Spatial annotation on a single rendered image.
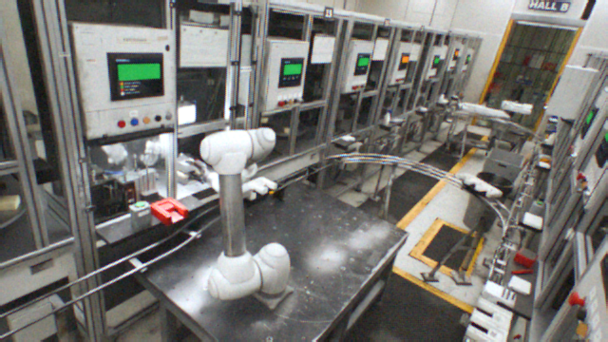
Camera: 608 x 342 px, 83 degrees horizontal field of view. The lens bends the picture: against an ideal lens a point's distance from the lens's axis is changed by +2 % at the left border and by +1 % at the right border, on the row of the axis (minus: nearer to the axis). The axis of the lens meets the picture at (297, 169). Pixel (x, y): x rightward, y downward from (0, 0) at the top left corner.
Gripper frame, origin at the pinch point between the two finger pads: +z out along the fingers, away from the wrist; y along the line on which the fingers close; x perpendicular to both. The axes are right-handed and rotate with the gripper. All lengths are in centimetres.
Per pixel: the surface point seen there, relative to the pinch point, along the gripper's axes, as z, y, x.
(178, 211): -27.4, -7.8, 28.2
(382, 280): -115, -75, -88
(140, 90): -16, 55, 40
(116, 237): -25, -10, 60
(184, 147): 29.6, -2.0, -17.9
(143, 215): -27, -3, 47
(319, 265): -93, -32, -20
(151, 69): -15, 64, 34
